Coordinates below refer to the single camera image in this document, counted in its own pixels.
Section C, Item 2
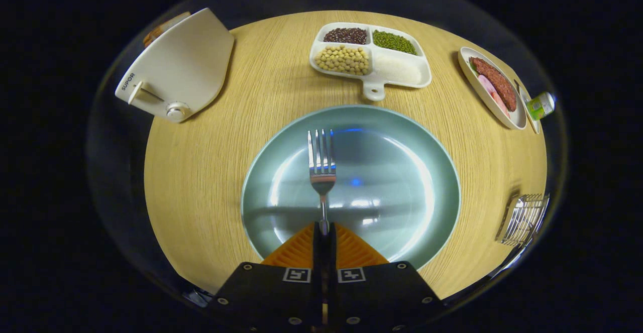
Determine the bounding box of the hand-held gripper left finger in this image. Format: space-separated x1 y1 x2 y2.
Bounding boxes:
208 221 326 333

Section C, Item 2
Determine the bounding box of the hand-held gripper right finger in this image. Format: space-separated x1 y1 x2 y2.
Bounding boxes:
326 221 447 333

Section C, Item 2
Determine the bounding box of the metal fork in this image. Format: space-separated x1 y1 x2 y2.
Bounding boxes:
307 129 337 236

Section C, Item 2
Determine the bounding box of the light blue round plate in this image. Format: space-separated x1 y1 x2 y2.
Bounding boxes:
241 104 461 272

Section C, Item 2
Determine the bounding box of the white divided tray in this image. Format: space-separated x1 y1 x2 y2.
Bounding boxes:
309 22 433 102

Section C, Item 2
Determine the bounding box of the pink ham slice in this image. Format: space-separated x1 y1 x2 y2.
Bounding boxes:
490 89 511 118
477 74 498 97

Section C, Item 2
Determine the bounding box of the beige round plate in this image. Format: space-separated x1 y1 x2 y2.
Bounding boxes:
458 47 528 131

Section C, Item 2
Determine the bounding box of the pile of white rice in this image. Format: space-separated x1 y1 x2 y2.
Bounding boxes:
374 54 423 85

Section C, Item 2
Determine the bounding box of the pile of yellow soybeans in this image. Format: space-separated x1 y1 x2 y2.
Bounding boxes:
315 45 370 76

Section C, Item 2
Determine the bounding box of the brown steak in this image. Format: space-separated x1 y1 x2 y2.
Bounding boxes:
471 57 517 112

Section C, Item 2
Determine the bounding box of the small white square tray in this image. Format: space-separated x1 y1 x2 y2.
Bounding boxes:
513 78 541 135

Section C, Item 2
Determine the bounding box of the green label metal bottle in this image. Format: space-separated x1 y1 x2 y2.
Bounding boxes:
525 91 556 121

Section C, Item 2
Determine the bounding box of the white toaster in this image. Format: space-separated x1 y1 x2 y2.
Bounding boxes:
115 8 235 124

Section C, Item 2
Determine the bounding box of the pile of green mung beans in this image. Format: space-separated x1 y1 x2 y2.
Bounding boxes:
372 30 417 55

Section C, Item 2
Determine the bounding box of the pile of dark red beans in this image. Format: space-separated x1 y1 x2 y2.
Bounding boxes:
323 27 368 45

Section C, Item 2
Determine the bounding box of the toasted bread slice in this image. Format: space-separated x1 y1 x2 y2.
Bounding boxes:
143 12 191 48

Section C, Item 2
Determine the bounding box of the metal wire drain basket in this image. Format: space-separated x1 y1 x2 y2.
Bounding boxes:
495 193 551 247

